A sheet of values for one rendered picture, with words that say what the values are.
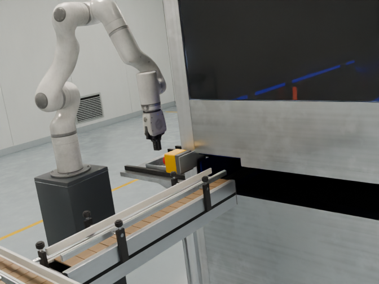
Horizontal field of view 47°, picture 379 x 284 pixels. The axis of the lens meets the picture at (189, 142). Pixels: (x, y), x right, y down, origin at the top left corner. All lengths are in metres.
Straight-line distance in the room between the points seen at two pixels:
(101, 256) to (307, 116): 0.69
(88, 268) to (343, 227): 0.73
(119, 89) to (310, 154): 7.06
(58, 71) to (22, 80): 5.15
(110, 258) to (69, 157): 1.02
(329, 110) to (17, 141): 6.19
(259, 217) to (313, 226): 0.19
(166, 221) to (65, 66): 0.98
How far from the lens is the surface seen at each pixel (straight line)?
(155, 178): 1.81
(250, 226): 1.56
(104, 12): 1.86
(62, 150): 2.10
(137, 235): 1.20
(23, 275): 1.15
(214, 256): 1.72
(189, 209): 1.34
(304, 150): 1.35
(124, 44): 1.82
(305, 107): 1.31
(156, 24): 9.01
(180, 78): 1.56
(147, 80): 1.79
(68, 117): 2.10
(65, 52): 1.99
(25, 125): 7.18
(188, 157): 1.56
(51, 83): 2.02
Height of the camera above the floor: 1.44
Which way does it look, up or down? 14 degrees down
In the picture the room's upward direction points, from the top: 7 degrees counter-clockwise
